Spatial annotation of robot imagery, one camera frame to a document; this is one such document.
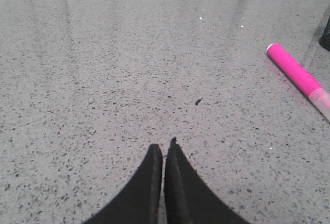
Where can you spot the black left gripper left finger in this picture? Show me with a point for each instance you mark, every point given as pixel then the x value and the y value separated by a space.
pixel 138 201

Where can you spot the pink marker pen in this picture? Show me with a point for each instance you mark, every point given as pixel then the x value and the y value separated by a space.
pixel 305 82

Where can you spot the black mesh pen bin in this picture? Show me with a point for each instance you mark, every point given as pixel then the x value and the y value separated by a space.
pixel 324 41

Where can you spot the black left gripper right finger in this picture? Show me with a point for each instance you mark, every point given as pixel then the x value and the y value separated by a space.
pixel 187 197

